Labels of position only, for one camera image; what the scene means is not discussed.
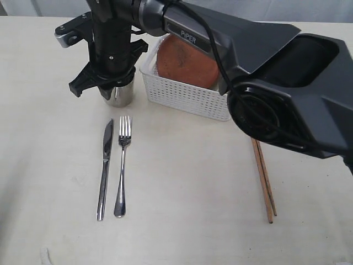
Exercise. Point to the shiny steel cup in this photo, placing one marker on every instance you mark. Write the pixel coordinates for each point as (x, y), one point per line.
(122, 91)

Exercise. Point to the silver table knife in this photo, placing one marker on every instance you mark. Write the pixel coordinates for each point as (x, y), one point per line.
(107, 146)

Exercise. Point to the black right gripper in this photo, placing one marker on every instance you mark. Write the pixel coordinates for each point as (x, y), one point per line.
(112, 56)

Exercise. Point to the white plastic perforated basket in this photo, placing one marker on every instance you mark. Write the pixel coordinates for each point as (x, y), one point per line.
(203, 102)

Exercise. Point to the wooden chopstick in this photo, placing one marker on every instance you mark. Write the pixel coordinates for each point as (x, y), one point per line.
(267, 181)
(262, 180)

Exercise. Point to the silver metal fork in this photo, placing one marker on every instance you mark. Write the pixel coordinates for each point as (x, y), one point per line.
(124, 140)

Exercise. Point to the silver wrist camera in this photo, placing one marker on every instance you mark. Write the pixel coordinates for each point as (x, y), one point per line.
(75, 30)

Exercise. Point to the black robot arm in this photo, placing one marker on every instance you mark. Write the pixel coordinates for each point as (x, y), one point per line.
(285, 88)

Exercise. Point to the brown round plate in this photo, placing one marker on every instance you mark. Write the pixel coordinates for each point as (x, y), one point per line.
(179, 61)

